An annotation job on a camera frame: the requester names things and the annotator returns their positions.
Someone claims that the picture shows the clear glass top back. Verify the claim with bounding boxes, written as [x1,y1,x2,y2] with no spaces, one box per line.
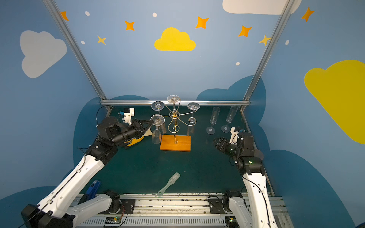
[167,95,181,110]

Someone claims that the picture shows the clear glass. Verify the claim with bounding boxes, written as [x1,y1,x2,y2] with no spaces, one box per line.
[206,106,221,135]
[167,95,181,110]
[151,114,165,144]
[151,101,165,115]
[221,105,239,133]
[187,102,200,137]

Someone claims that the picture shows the left aluminium post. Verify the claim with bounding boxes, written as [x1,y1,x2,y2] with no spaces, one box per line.
[42,0,107,105]

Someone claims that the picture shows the orange wooden rack base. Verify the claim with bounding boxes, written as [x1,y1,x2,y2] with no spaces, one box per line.
[160,135,191,152]

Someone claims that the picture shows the back horizontal aluminium bar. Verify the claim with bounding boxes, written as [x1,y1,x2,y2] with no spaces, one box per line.
[100,99,251,106]

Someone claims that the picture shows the yellow work glove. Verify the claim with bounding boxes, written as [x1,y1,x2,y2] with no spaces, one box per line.
[125,136,145,147]

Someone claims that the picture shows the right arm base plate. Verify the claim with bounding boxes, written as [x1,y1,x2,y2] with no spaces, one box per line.
[207,197,227,214]

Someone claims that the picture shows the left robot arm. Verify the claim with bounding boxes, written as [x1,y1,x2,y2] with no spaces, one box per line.
[21,116,153,228]

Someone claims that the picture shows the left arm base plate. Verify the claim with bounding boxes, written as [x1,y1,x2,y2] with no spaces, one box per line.
[117,199,136,214]

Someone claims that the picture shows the gold wire glass rack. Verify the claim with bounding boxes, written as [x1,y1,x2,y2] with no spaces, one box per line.
[164,102,192,136]

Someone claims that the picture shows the right aluminium post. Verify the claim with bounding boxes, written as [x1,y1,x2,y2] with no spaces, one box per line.
[240,0,295,115]

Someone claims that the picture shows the brown round disc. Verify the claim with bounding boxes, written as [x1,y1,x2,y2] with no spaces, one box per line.
[254,149,264,162]

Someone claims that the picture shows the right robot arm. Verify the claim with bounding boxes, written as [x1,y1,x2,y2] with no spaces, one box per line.
[214,132,277,228]

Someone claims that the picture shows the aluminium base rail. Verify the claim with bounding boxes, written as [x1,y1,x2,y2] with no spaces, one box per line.
[47,193,294,228]

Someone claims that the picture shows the aluminium post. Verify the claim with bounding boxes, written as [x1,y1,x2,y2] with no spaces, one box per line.
[42,0,107,105]
[240,0,295,115]

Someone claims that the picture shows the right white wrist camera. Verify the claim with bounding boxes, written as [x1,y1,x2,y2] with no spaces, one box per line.
[230,127,246,145]

